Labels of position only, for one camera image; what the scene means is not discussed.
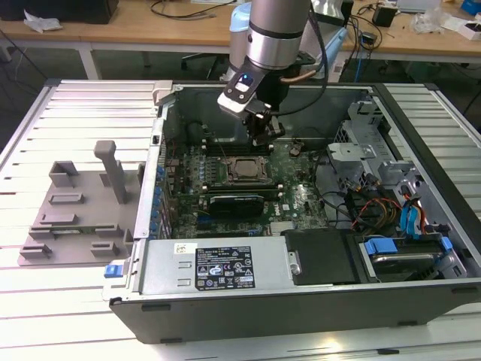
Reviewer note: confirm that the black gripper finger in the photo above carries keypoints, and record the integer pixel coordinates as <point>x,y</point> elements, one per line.
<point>261,129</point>
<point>279,130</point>

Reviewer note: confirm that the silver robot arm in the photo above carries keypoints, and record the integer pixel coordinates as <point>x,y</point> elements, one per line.
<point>276,41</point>

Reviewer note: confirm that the CPU socket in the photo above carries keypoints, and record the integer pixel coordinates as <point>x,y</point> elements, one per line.
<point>226,179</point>

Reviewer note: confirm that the coin cell battery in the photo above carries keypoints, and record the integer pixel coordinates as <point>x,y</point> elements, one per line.
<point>295,151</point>

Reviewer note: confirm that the black RAM slot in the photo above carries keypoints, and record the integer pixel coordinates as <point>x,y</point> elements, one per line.
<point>233,144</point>
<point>240,185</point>
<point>233,151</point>
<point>244,191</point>

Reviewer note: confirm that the green motherboard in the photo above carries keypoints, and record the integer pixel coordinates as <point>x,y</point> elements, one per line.
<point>300,203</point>

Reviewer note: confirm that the black graphics card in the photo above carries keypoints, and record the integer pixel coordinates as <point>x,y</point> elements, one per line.
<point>235,207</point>

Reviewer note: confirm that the grey metal drive cage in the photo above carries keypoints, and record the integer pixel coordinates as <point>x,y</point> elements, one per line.
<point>360,150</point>

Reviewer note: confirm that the black chair base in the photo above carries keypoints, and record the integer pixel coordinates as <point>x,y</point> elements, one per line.
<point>199,58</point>

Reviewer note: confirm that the small black adapter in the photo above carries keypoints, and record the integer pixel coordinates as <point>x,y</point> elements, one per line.
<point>368,38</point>

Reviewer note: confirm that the small black box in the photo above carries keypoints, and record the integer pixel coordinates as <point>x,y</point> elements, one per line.
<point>384,17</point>

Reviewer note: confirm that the black plastic shroud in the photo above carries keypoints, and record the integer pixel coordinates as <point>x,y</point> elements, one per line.
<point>319,259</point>

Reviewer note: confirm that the blue disk carrier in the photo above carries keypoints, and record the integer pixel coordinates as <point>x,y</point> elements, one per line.
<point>379,246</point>

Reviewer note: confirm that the wooden desk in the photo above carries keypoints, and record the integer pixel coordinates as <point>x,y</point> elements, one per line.
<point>131,30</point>

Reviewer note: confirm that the silver power supply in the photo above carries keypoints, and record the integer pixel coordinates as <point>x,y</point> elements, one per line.
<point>165,263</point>

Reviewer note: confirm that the white flat device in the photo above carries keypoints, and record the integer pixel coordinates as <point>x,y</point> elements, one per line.
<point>417,4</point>

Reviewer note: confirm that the clear plastic bag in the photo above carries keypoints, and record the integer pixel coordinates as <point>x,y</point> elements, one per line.
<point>428,20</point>

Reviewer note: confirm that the open black PC case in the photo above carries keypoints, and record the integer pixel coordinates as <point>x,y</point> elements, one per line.
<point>263,319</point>

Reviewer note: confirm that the white cardboard box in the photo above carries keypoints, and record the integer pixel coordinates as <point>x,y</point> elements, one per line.
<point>452,24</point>

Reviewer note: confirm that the blue plastic clip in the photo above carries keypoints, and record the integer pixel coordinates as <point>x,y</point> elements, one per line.
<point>446,243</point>

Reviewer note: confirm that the blue case latch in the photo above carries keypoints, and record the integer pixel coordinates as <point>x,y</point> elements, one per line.
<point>112,271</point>

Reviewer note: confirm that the grey parts rack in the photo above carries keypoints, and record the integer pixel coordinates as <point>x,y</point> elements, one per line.
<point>86,240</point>

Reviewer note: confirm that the blue box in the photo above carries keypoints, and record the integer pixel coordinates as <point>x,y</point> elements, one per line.
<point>473,7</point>

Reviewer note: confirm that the large black box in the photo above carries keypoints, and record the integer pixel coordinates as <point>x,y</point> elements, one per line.
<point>56,9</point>

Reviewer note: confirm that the crumpled white paper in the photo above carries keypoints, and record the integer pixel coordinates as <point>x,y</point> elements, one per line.
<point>41,23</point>

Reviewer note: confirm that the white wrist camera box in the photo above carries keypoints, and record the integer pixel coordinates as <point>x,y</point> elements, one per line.
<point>235,101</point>

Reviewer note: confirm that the grey plastic bracket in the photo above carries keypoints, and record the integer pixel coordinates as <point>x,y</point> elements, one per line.
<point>163,90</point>

